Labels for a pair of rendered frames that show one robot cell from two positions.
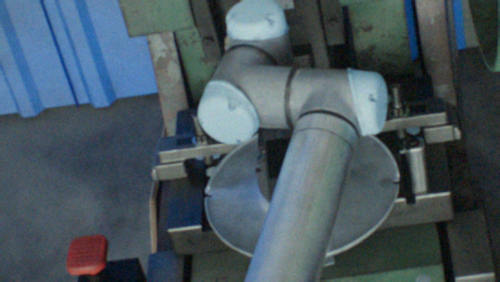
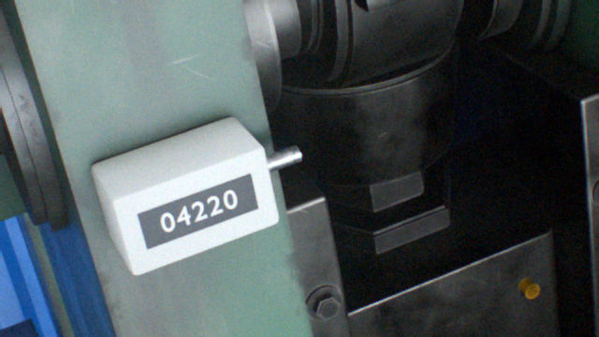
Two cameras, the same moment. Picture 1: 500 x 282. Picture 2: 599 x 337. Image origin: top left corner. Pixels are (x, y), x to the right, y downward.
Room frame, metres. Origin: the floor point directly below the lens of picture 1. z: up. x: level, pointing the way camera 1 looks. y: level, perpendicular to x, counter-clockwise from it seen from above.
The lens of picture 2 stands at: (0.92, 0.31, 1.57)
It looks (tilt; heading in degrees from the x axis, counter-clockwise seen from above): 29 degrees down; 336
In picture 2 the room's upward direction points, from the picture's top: 11 degrees counter-clockwise
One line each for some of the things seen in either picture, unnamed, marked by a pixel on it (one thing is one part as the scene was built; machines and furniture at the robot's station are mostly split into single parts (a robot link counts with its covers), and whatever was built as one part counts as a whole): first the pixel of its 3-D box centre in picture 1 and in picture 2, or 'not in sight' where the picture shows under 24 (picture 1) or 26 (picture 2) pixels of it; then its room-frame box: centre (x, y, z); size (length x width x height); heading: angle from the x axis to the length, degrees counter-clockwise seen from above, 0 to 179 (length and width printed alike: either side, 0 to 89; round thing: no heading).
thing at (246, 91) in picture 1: (250, 95); not in sight; (1.16, 0.06, 1.09); 0.11 x 0.11 x 0.08; 66
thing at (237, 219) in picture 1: (301, 187); not in sight; (1.32, 0.02, 0.79); 0.29 x 0.29 x 0.01
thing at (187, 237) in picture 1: (308, 161); not in sight; (1.50, 0.00, 0.67); 0.45 x 0.30 x 0.06; 84
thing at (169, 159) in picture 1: (197, 138); not in sight; (1.52, 0.17, 0.76); 0.17 x 0.06 x 0.10; 84
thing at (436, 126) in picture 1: (404, 110); not in sight; (1.48, -0.16, 0.76); 0.17 x 0.06 x 0.10; 84
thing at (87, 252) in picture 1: (93, 267); not in sight; (1.31, 0.36, 0.72); 0.07 x 0.06 x 0.08; 174
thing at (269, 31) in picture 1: (261, 45); not in sight; (1.26, 0.03, 1.10); 0.09 x 0.08 x 0.11; 156
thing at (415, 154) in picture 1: (416, 163); not in sight; (1.36, -0.16, 0.75); 0.03 x 0.03 x 0.10; 84
